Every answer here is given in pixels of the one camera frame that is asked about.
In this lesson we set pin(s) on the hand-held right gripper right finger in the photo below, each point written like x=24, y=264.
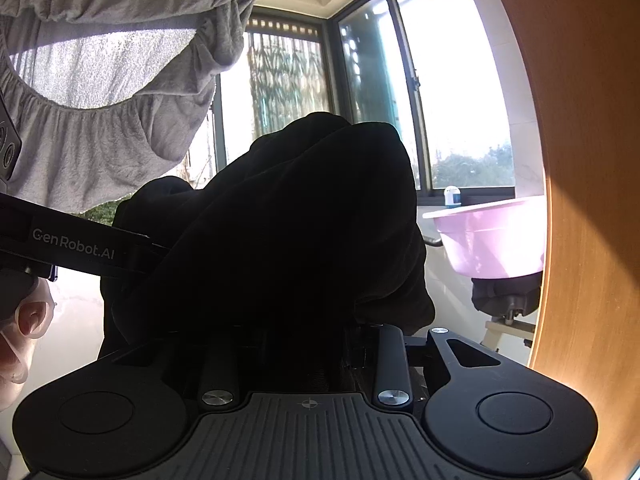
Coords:
x=395, y=365

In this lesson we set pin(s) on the wooden wardrobe panel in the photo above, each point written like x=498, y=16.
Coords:
x=590, y=210

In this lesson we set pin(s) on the grey hanging cloth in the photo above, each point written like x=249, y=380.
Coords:
x=100, y=150

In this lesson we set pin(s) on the person's left hand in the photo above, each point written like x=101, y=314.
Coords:
x=35, y=315

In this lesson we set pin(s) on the small white bottle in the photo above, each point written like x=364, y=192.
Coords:
x=453, y=197

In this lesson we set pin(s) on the dark framed window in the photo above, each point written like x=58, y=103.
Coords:
x=334, y=70

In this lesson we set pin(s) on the black pants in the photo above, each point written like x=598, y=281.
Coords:
x=300, y=220

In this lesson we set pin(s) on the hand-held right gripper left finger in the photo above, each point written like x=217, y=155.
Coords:
x=217, y=370

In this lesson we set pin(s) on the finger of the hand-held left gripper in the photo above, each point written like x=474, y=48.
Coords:
x=142, y=255

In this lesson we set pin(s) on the purple plastic basin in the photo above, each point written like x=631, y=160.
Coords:
x=490, y=245

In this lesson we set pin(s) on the black exercise bike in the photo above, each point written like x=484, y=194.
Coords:
x=500, y=295

